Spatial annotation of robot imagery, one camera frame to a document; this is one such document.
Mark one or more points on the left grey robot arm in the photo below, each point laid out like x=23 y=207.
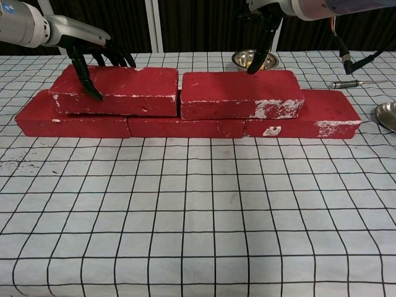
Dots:
x=18 y=23

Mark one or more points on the steel bowl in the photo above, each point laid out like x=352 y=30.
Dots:
x=239 y=60

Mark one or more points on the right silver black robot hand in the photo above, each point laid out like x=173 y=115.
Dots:
x=269 y=18

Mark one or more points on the red brick with white worn edge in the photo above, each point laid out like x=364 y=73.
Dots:
x=232 y=86

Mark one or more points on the white black checked tablecloth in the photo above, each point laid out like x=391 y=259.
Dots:
x=198 y=247

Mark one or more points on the yellow block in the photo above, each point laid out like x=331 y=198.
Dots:
x=263 y=66

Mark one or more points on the plain red brick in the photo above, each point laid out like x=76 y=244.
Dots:
x=77 y=127
x=185 y=128

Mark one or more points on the shallow steel plate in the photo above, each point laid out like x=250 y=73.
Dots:
x=388 y=114

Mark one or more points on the red brick with white patch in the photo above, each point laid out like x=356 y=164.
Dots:
x=334 y=105

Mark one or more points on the white partition frame post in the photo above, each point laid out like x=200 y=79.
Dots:
x=154 y=24
x=48 y=7

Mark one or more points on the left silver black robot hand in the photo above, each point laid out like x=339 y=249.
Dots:
x=75 y=30

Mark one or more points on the red brick with chipped corner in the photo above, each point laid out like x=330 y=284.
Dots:
x=130 y=83

